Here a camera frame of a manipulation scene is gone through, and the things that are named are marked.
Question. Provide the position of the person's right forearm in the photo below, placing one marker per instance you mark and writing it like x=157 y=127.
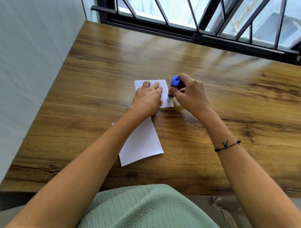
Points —
x=239 y=164

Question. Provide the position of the person's right thumb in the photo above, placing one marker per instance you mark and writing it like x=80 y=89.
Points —
x=174 y=92

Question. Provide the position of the beige trousers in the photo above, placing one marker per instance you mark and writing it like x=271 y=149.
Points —
x=225 y=211

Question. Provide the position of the person's left hand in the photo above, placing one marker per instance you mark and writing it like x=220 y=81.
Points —
x=146 y=99

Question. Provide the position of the person's right hand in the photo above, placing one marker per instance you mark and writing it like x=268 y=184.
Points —
x=192 y=97

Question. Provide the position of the person's left forearm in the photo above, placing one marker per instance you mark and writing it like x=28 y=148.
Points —
x=77 y=171

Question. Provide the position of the green knit shirt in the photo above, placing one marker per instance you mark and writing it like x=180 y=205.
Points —
x=145 y=209

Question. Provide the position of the large white paper piece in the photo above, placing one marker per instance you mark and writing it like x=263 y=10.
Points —
x=141 y=143

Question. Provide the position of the black metal window grille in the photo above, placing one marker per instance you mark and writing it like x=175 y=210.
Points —
x=211 y=25

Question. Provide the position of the blue capped glue stick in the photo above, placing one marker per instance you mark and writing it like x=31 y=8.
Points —
x=175 y=81

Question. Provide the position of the small white paper piece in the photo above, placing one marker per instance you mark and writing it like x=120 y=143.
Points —
x=166 y=90

